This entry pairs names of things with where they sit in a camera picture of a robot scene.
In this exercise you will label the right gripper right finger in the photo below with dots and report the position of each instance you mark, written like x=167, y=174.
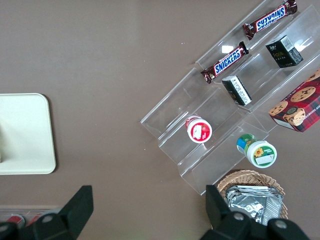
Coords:
x=225, y=225

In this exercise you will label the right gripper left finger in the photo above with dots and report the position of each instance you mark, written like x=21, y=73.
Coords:
x=72, y=217

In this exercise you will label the light wicker basket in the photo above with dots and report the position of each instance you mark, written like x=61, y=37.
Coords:
x=250, y=176

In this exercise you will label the cream plastic tray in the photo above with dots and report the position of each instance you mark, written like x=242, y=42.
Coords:
x=27, y=135

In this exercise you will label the silver foil packet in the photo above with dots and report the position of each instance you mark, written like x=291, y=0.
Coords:
x=252, y=207
x=250, y=188

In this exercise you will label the red cola bottle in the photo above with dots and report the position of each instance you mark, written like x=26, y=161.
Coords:
x=37, y=218
x=15, y=219

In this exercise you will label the clear acrylic bottle rack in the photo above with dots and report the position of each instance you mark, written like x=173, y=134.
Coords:
x=27, y=209

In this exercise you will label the green lid snack cup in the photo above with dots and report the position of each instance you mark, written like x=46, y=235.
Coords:
x=260, y=152

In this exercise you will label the red lid snack cup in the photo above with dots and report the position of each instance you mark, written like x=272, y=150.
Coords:
x=198, y=130

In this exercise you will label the short clear acrylic step stand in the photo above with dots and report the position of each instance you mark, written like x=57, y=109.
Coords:
x=175, y=117

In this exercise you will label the small black carton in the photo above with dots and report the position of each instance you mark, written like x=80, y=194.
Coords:
x=285, y=51
x=237, y=91

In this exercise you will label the red cookie box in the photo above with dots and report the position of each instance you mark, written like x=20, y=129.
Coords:
x=300, y=105

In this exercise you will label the long clear acrylic step stand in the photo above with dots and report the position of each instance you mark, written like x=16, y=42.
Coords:
x=267, y=72

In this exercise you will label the Snickers bar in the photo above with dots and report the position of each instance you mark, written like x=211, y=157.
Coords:
x=271, y=18
x=226, y=62

